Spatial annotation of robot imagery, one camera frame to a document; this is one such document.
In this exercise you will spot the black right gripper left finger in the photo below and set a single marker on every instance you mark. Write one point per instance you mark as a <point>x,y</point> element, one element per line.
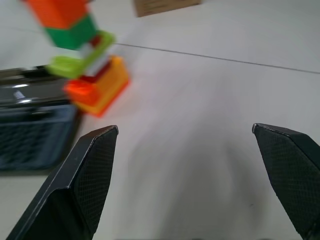
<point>75,185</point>

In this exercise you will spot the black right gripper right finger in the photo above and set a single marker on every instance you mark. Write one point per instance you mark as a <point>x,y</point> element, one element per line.
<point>292,170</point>

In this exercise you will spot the colourful toy block tower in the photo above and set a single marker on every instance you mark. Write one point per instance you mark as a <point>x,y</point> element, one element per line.
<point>82,55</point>

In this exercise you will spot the dark blue plastic basket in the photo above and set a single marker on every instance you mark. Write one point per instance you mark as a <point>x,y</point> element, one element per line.
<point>30,120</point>

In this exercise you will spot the brown cardboard box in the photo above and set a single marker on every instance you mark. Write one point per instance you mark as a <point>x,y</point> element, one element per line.
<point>162,6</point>

